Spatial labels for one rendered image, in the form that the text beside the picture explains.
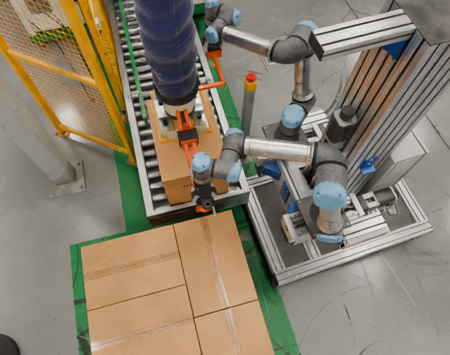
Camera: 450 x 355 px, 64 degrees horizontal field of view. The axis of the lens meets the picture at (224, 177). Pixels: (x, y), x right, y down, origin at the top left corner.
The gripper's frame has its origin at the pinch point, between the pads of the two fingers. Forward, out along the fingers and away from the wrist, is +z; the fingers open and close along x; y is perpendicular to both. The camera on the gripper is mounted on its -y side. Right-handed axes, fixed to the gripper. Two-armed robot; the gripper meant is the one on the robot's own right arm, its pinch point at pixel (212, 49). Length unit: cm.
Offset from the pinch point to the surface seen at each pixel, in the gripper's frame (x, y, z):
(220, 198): -11, 64, 66
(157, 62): -33, 38, -37
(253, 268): 5, 102, 127
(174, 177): -38, 59, 32
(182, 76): -23, 40, -28
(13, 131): -132, -5, 43
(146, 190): -58, 46, 67
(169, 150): -37, 41, 32
